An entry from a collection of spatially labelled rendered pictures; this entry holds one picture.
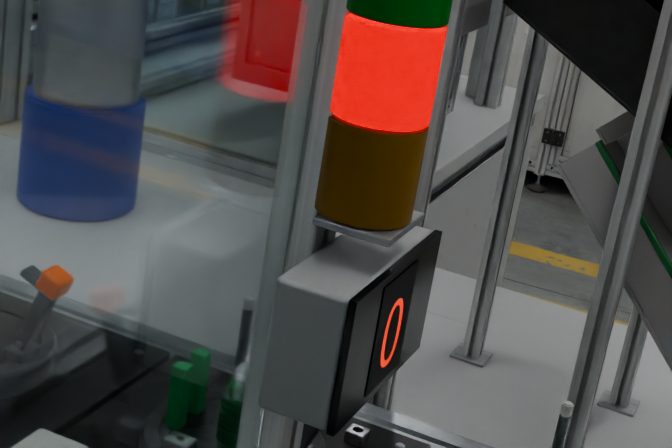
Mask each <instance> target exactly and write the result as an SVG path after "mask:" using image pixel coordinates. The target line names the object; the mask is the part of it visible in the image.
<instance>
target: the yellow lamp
mask: <svg viewBox="0 0 672 448"><path fill-rule="evenodd" d="M428 130H429V127H426V128H425V129H422V130H419V131H413V132H392V131H383V130H377V129H371V128H367V127H362V126H359V125H355V124H352V123H349V122H347V121H344V120H342V119H340V118H338V117H336V116H335V115H331V116H329V118H328V124H327V130H326V137H325V143H324V149H323V156H322V162H321V168H320V175H319V181H318V187H317V193H316V200H315V206H314V207H315V208H316V210H317V211H318V212H319V213H320V214H321V215H323V216H325V217H326V218H328V219H330V220H332V221H335V222H337V223H340V224H343V225H347V226H351V227H355V228H361V229H368V230H393V229H398V228H402V227H404V226H406V225H407V224H409V223H410V222H411V221H412V215H413V210H414V205H415V199H416V194H417V189H418V183H419V178H420V173H421V167H422V162H423V157H424V151H425V146H426V140H427V135H428Z"/></svg>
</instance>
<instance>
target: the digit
mask: <svg viewBox="0 0 672 448"><path fill-rule="evenodd" d="M418 262H419V260H418V261H417V262H416V263H414V264H413V265H412V266H411V267H410V268H409V269H407V270H406V271H405V272H404V273H403V274H402V275H400V276H399V277H398V278H397V279H396V280H395V281H393V282H392V283H391V284H390V285H389V286H388V287H386V288H385V292H384V297H383V303H382V308H381V314H380V319H379V325H378V330H377V336H376V341H375V347H374V352H373V358H372V363H371V369H370V374H369V379H368V385H367V390H366V396H365V398H366V397H367V396H368V395H369V394H370V393H371V392H372V391H373V390H374V389H375V387H376V386H377V385H378V384H379V383H380V382H381V381H382V380H383V379H384V378H385V377H386V376H387V375H388V374H389V373H390V372H391V371H392V370H393V369H394V368H395V367H396V366H397V365H398V364H399V361H400V356H401V351H402V346H403V341H404V335H405V330H406V325H407V320H408V314H409V309H410V304H411V299H412V293H413V288H414V283H415V278H416V272H417V267H418Z"/></svg>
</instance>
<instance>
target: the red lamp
mask: <svg viewBox="0 0 672 448"><path fill-rule="evenodd" d="M446 33H447V26H446V25H445V26H444V27H440V28H413V27H404V26H397V25H391V24H386V23H382V22H377V21H373V20H369V19H366V18H363V17H360V16H358V15H355V14H353V13H348V14H345V17H344V23H343V30H342V36H341V42H340V49H339V55H338V61H337V67H336V74H335V80H334V86H333V93H332V99H331V105H330V111H331V112H332V113H333V114H334V115H335V116H336V117H338V118H340V119H342V120H344V121H347V122H349V123H352V124H355V125H359V126H362V127H367V128H371V129H377V130H383V131H392V132H413V131H419V130H422V129H425V128H426V127H428V126H429V124H430V119H431V114H432V108H433V103H434V98H435V92H436V87H437V82H438V76H439V71H440V66H441V60H442V55H443V49H444V44H445V39H446Z"/></svg>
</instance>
